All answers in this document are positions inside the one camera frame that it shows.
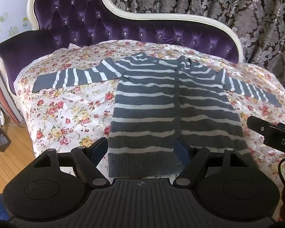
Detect grey white striped cardigan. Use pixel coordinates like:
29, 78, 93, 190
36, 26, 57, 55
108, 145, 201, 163
32, 52, 283, 178

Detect floral bed blanket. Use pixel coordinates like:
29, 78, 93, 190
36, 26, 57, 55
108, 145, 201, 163
14, 39, 285, 195

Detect reddish brown panel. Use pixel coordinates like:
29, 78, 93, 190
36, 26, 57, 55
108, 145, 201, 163
0, 68, 25, 125

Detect brown damask curtain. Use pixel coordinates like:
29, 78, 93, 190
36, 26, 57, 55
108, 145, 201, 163
102, 0, 285, 86

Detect green wall stickers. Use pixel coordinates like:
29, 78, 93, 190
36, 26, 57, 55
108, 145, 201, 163
0, 11, 29, 41

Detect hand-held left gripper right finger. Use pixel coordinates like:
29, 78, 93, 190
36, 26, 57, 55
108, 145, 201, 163
174, 140, 251, 188

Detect purple tufted sofa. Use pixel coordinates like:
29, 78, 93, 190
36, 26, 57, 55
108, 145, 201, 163
0, 0, 244, 95

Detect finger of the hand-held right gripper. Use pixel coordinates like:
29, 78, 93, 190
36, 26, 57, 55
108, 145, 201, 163
246, 115, 285, 137

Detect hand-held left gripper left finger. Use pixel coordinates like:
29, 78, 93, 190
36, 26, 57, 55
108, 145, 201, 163
35, 137, 111, 188

